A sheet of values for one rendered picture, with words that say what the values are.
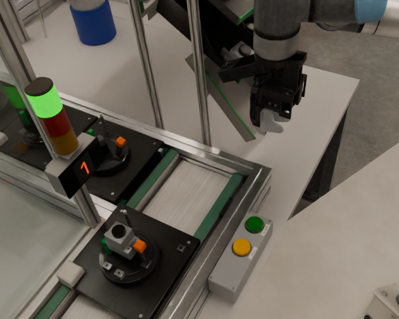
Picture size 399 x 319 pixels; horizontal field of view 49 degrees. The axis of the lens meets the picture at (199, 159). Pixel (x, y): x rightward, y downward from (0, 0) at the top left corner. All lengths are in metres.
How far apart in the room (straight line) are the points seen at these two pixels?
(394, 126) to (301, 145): 1.44
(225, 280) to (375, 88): 2.19
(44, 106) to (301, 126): 0.88
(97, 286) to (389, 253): 0.71
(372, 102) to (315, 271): 1.89
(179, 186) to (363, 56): 2.25
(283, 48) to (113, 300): 0.64
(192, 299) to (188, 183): 0.36
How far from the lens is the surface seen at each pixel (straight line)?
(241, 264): 1.04
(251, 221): 1.08
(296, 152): 1.38
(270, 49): 0.74
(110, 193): 1.19
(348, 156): 2.57
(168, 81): 1.66
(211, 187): 1.22
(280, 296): 1.12
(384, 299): 0.99
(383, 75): 3.13
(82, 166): 0.94
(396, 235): 1.26
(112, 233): 0.96
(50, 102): 0.82
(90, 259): 1.10
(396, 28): 0.86
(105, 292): 1.04
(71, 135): 0.88
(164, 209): 1.19
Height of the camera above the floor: 1.88
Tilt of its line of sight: 49 degrees down
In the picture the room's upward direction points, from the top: 7 degrees counter-clockwise
